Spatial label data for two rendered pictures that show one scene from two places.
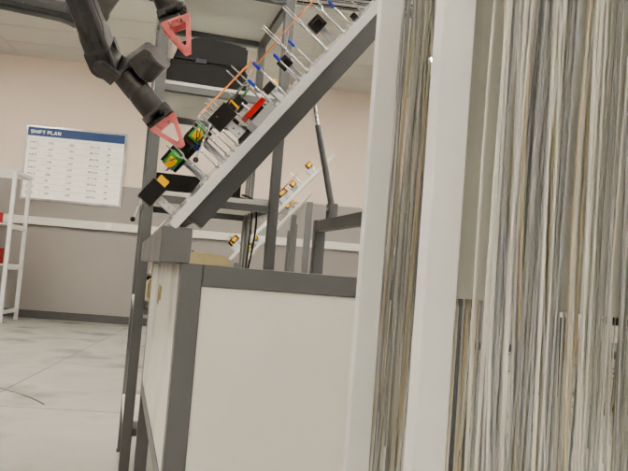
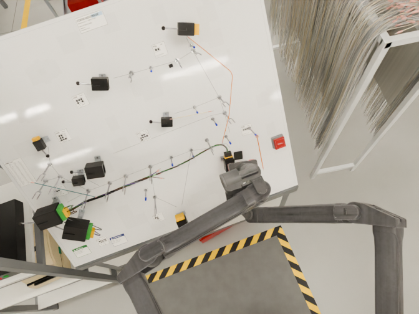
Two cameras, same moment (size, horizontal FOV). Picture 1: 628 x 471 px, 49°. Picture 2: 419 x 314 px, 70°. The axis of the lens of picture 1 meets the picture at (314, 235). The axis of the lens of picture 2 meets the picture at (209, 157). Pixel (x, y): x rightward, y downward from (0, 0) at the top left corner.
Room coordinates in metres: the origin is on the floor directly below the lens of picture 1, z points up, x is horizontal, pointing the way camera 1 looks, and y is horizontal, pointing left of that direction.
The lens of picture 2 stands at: (1.57, 0.76, 2.34)
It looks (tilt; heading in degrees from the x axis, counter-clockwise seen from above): 64 degrees down; 280
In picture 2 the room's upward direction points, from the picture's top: 15 degrees counter-clockwise
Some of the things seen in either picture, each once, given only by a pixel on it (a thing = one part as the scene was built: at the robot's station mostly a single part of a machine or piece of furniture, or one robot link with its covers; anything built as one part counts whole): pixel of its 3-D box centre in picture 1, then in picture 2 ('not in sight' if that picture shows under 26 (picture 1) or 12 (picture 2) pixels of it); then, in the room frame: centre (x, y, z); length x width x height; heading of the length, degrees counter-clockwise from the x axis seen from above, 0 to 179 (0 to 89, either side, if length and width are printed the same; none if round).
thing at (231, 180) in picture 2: not in sight; (242, 185); (1.55, 0.44, 1.43); 0.12 x 0.12 x 0.09; 18
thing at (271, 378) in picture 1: (270, 345); not in sight; (1.91, 0.09, 0.60); 1.17 x 0.58 x 0.40; 15
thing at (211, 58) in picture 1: (204, 70); not in sight; (2.67, 0.48, 1.56); 0.30 x 0.23 x 0.19; 107
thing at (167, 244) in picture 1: (158, 249); (188, 223); (1.83, 0.40, 0.83); 1.18 x 0.05 x 0.06; 15
